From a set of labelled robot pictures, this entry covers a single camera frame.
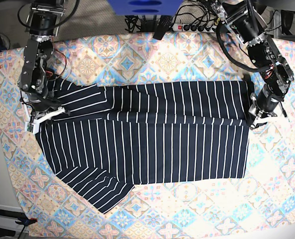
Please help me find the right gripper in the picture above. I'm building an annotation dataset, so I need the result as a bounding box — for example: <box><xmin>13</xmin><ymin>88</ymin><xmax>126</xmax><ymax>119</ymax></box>
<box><xmin>21</xmin><ymin>91</ymin><xmax>62</xmax><ymax>117</ymax></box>

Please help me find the blue box overhead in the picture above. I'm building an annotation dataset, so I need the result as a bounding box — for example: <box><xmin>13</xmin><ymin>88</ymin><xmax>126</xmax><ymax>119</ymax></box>
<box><xmin>108</xmin><ymin>0</ymin><xmax>183</xmax><ymax>15</ymax></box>

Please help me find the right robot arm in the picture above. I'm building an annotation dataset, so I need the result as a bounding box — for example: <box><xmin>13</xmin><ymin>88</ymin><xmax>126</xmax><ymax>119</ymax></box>
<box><xmin>17</xmin><ymin>0</ymin><xmax>65</xmax><ymax>119</ymax></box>

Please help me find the patterned pastel tablecloth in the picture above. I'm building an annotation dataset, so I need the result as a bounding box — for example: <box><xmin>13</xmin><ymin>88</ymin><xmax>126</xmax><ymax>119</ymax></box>
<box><xmin>0</xmin><ymin>33</ymin><xmax>295</xmax><ymax>239</ymax></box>

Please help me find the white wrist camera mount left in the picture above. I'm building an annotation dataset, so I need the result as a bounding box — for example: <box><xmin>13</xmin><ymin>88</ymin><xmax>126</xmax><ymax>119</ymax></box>
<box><xmin>254</xmin><ymin>116</ymin><xmax>290</xmax><ymax>128</ymax></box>

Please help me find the tangle of black cables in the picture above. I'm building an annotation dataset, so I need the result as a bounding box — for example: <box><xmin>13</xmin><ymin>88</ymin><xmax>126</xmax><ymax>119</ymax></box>
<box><xmin>124</xmin><ymin>0</ymin><xmax>237</xmax><ymax>33</ymax></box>

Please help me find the black remote control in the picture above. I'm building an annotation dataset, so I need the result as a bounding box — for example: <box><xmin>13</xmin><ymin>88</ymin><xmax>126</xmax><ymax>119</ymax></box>
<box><xmin>153</xmin><ymin>15</ymin><xmax>173</xmax><ymax>40</ymax></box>

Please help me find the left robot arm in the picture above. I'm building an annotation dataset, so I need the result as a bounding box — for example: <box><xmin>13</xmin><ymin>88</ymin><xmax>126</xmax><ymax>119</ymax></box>
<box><xmin>209</xmin><ymin>0</ymin><xmax>294</xmax><ymax>129</ymax></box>

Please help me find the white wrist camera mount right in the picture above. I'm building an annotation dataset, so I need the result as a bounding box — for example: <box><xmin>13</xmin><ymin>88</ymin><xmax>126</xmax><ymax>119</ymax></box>
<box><xmin>24</xmin><ymin>105</ymin><xmax>70</xmax><ymax>134</ymax></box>

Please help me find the navy white striped T-shirt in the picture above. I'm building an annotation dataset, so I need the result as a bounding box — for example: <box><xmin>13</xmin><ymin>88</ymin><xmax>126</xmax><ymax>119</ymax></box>
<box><xmin>36</xmin><ymin>80</ymin><xmax>254</xmax><ymax>214</ymax></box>

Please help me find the white rail lower left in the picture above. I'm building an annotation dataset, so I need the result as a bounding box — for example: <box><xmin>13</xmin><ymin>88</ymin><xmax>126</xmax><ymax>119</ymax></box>
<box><xmin>0</xmin><ymin>205</ymin><xmax>26</xmax><ymax>232</ymax></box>

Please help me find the orange black clamp lower left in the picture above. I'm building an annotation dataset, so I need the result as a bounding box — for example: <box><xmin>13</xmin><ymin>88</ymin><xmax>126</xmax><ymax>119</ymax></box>
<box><xmin>15</xmin><ymin>218</ymin><xmax>38</xmax><ymax>233</ymax></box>

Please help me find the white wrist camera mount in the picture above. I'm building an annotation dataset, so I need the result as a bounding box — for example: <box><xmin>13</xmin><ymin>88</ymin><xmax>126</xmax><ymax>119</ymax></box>
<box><xmin>24</xmin><ymin>105</ymin><xmax>70</xmax><ymax>134</ymax></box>
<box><xmin>254</xmin><ymin>116</ymin><xmax>290</xmax><ymax>128</ymax></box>

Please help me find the white labelled power strip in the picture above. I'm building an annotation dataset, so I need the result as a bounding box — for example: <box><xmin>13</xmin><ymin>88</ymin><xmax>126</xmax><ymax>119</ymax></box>
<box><xmin>172</xmin><ymin>23</ymin><xmax>216</xmax><ymax>33</ymax></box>

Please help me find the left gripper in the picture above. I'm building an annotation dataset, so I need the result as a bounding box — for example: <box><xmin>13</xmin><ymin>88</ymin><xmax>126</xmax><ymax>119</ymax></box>
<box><xmin>246</xmin><ymin>86</ymin><xmax>284</xmax><ymax>129</ymax></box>

